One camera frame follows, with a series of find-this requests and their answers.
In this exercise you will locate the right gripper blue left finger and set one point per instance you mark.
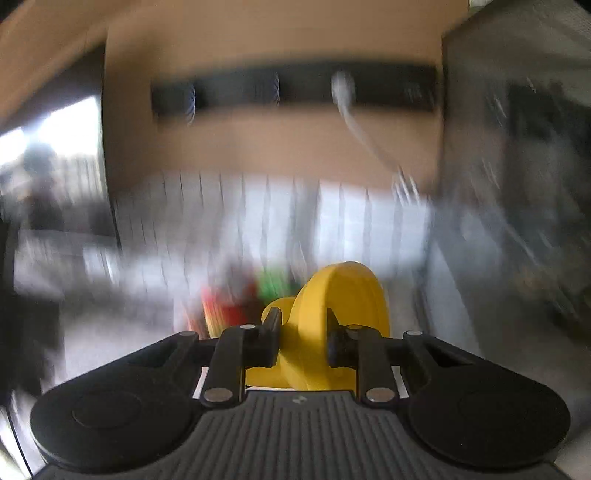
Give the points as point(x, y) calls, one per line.
point(239, 349)

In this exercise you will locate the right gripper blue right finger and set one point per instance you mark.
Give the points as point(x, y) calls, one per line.
point(362, 349)

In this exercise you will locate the yellow plush toy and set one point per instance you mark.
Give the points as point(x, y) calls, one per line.
point(339, 295)

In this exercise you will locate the red striped soft item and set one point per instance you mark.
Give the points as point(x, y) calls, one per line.
point(217, 309)

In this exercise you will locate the green plush toy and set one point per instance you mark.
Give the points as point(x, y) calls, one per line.
point(275, 283)

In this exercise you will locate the black monitor screen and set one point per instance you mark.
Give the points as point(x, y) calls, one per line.
point(507, 275)

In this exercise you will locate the white checked tablecloth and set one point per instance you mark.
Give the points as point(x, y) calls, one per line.
point(177, 232)

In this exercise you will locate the black power strip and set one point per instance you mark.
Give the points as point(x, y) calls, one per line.
point(381, 84)

